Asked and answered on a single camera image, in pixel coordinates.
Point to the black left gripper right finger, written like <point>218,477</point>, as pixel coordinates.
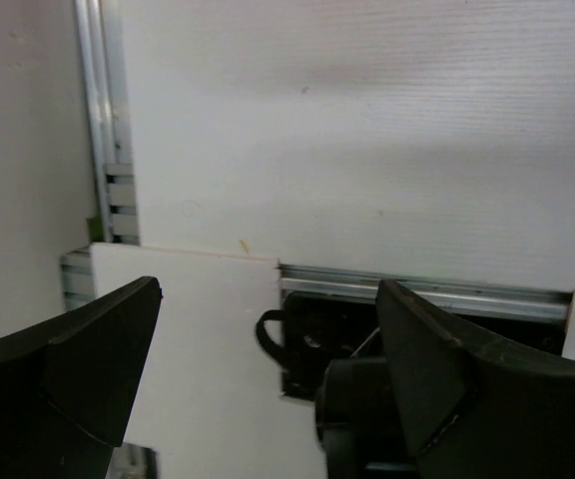
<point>473,403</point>

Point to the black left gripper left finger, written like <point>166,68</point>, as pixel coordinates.
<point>68,384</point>

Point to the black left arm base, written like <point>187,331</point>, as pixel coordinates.
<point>312,330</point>

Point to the aluminium table frame rail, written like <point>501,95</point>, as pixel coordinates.
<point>99,31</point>

